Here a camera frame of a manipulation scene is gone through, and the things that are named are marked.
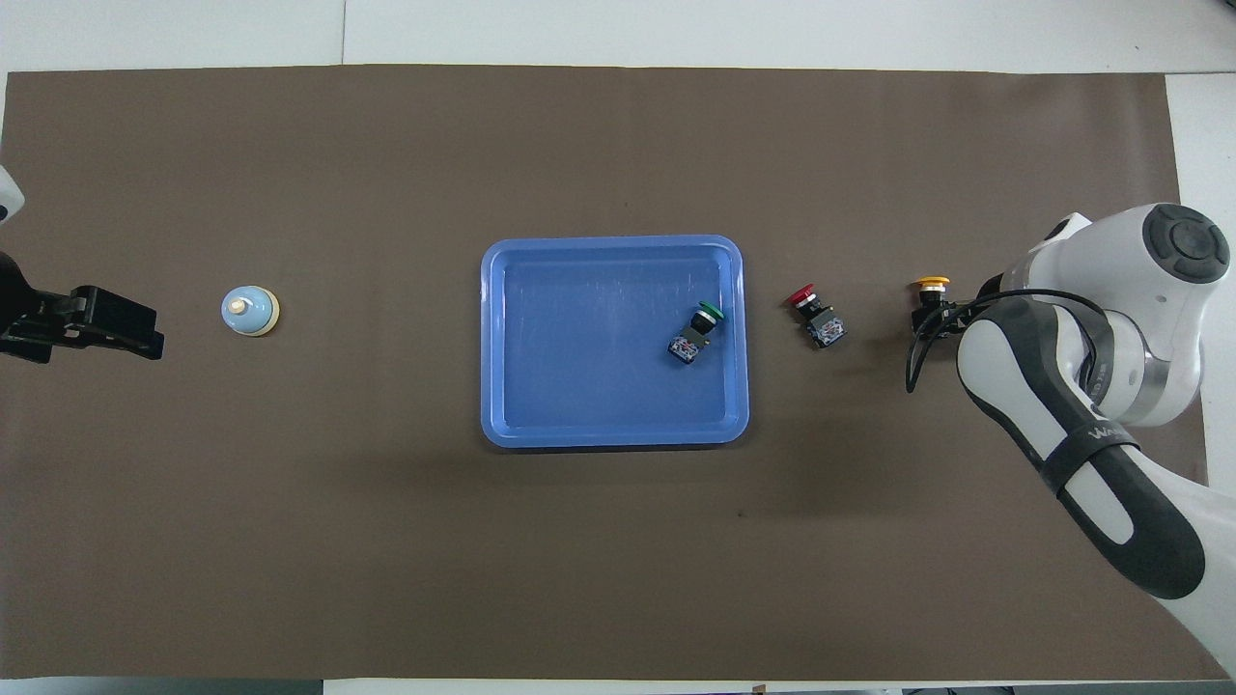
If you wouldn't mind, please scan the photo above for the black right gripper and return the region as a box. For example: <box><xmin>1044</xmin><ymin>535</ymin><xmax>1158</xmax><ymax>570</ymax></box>
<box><xmin>932</xmin><ymin>275</ymin><xmax>1006</xmax><ymax>334</ymax></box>

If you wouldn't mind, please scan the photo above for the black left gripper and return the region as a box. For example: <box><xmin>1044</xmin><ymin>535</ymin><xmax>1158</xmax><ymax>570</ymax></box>
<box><xmin>0</xmin><ymin>249</ymin><xmax>165</xmax><ymax>364</ymax></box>

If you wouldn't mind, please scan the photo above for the yellow push button switch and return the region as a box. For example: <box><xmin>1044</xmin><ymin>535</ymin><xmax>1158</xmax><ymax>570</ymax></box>
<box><xmin>912</xmin><ymin>276</ymin><xmax>957</xmax><ymax>334</ymax></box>

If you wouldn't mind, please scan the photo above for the red push button switch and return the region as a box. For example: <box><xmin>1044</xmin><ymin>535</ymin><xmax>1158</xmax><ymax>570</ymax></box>
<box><xmin>787</xmin><ymin>284</ymin><xmax>850</xmax><ymax>349</ymax></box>

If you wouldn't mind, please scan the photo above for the green push button switch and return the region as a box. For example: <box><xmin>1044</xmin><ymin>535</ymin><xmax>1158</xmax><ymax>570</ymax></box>
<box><xmin>667</xmin><ymin>301</ymin><xmax>728</xmax><ymax>366</ymax></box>

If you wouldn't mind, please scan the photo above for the light blue desk bell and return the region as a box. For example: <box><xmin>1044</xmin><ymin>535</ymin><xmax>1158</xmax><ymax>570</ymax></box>
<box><xmin>220</xmin><ymin>286</ymin><xmax>281</xmax><ymax>339</ymax></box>

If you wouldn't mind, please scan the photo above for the blue plastic tray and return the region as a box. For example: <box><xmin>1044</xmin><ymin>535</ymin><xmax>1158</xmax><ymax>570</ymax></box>
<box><xmin>480</xmin><ymin>235</ymin><xmax>751</xmax><ymax>450</ymax></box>

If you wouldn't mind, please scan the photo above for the brown table mat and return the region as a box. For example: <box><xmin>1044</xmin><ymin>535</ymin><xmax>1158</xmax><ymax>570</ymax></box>
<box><xmin>0</xmin><ymin>64</ymin><xmax>1230</xmax><ymax>682</ymax></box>

